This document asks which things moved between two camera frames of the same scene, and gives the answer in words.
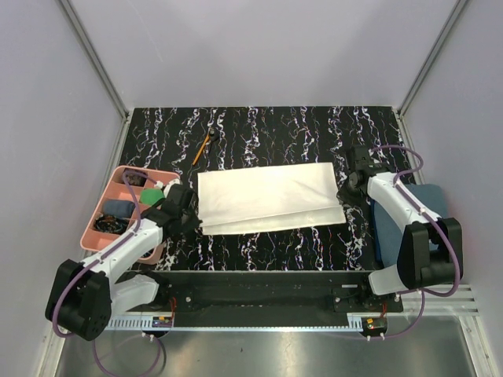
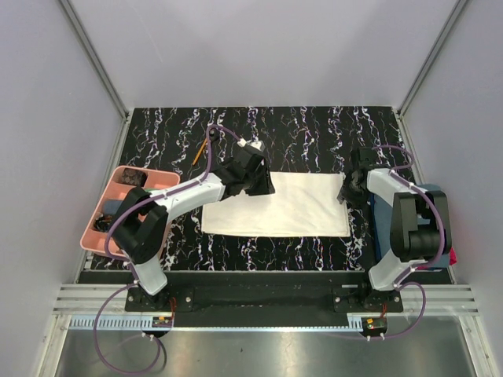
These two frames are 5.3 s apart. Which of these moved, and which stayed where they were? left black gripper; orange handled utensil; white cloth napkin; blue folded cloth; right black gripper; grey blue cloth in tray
Moved: left black gripper; white cloth napkin
Stayed: blue folded cloth; orange handled utensil; grey blue cloth in tray; right black gripper
